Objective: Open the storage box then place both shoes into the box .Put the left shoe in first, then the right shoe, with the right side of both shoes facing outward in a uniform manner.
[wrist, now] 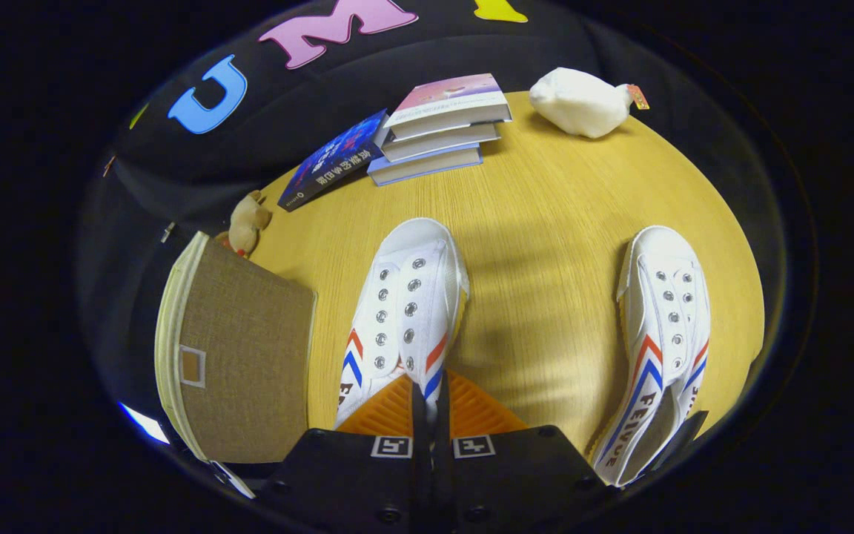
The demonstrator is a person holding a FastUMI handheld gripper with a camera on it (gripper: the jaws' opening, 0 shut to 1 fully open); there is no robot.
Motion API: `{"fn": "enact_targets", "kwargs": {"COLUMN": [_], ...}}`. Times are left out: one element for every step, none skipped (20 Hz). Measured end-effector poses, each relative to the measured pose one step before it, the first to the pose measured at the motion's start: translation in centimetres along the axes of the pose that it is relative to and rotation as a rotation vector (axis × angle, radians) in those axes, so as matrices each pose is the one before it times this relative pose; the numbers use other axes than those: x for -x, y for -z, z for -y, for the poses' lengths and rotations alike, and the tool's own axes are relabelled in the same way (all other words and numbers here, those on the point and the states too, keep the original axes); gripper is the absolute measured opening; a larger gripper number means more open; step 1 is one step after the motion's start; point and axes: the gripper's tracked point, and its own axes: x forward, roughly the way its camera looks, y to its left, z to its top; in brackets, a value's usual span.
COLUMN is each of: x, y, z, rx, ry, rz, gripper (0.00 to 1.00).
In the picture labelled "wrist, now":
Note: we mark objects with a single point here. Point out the white cover book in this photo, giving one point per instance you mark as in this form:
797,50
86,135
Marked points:
438,141

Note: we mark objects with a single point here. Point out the white striped canvas shoe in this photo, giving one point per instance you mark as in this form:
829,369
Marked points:
664,334
405,311

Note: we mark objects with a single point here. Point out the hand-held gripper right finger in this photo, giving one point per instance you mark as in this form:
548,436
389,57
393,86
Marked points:
523,475

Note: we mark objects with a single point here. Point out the light blue cover book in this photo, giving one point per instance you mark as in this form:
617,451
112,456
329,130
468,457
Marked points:
423,165

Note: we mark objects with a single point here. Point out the white plush toy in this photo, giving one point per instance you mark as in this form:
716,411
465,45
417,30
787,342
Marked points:
579,100

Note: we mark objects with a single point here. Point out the brown plush toy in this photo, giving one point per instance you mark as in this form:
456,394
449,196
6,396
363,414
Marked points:
247,222

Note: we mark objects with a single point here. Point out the beige fabric storage box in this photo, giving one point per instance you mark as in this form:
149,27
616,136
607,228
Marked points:
238,356

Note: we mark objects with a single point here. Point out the pink cover book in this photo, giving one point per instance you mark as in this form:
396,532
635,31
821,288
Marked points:
449,100

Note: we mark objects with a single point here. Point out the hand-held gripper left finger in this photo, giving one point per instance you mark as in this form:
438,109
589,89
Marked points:
353,475

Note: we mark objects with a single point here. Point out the dark blue book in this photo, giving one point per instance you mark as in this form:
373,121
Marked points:
334,159

